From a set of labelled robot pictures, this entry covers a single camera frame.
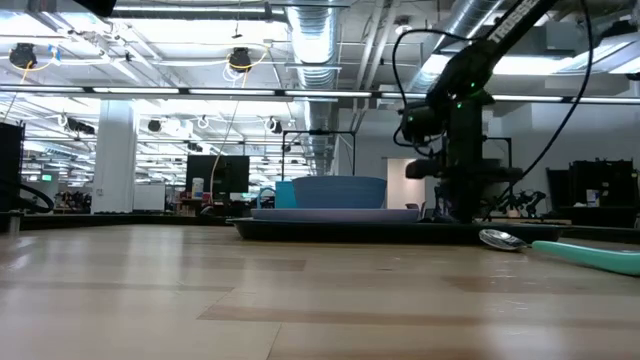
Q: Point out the black cabinet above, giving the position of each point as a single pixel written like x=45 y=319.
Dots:
x=610 y=180

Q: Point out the dark green tray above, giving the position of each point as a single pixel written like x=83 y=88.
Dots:
x=350 y=232

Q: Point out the lavender plate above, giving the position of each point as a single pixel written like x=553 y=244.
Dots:
x=330 y=215

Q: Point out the white column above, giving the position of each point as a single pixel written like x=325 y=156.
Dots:
x=115 y=160

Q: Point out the white cabinet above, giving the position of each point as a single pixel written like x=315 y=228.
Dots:
x=148 y=197

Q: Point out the black background station frame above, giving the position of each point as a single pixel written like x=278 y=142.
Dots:
x=510 y=150

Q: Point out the white container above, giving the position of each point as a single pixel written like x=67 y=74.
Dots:
x=592 y=197

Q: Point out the blue bowl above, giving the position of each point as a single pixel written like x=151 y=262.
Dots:
x=340 y=192

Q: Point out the black monitor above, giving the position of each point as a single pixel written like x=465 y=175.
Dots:
x=225 y=172

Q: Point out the black background robot arm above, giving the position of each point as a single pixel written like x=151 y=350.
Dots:
x=530 y=200

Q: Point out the silver ventilation duct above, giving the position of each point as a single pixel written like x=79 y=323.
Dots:
x=315 y=40

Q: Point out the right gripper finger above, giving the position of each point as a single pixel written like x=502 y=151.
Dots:
x=473 y=200
x=454 y=200

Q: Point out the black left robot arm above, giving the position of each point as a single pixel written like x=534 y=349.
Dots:
x=97 y=6

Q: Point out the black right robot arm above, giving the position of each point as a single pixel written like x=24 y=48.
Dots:
x=462 y=75

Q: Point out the white bottle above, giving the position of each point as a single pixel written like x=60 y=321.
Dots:
x=198 y=189

